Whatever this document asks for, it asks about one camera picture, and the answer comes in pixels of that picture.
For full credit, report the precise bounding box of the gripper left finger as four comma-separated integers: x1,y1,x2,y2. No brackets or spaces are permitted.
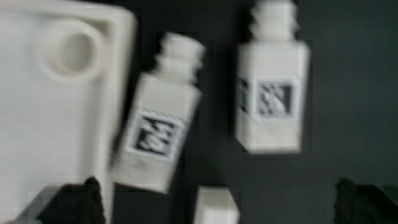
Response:
16,177,107,224

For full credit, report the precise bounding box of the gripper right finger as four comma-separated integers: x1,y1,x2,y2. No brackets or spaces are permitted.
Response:
334,178,398,224

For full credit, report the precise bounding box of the white square tabletop part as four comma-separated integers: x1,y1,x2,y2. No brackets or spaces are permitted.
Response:
0,0,137,224

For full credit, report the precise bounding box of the white leg front centre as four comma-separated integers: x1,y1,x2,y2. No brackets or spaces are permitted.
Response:
112,33,207,194

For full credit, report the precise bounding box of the white leg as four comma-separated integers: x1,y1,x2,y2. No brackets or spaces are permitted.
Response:
235,0,311,154
112,33,207,194

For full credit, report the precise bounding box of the white leg front left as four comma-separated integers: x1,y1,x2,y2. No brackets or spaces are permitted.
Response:
235,0,311,154

